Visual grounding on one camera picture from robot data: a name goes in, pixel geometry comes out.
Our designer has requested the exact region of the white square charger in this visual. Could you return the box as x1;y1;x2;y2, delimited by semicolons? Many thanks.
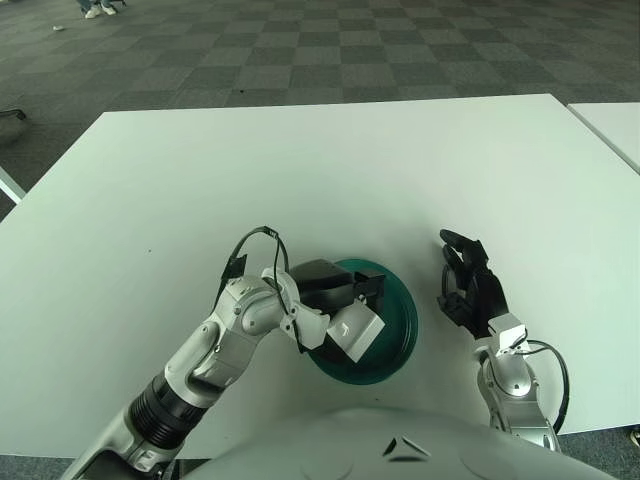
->
324;298;386;364

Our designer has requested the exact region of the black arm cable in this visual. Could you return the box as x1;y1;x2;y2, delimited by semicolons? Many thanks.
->
524;340;571;434
219;225;304;354

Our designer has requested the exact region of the adjacent white table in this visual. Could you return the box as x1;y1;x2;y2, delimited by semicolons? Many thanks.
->
567;102;640;176

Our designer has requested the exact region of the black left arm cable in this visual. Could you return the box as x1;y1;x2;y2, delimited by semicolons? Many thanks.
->
219;225;304;354

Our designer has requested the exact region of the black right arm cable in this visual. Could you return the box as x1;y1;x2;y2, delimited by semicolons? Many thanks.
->
524;340;571;434

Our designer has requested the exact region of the green round plate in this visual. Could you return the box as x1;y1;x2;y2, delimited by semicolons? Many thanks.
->
304;257;419;386

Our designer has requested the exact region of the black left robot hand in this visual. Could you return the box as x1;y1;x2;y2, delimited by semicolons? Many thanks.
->
291;258;386;314

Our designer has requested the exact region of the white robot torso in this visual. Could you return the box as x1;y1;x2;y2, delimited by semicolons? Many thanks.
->
197;407;614;480

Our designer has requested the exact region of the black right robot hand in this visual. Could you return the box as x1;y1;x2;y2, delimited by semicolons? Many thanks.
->
436;228;510;339

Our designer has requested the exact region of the white table corner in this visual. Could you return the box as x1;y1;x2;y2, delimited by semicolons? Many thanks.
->
0;164;26;206

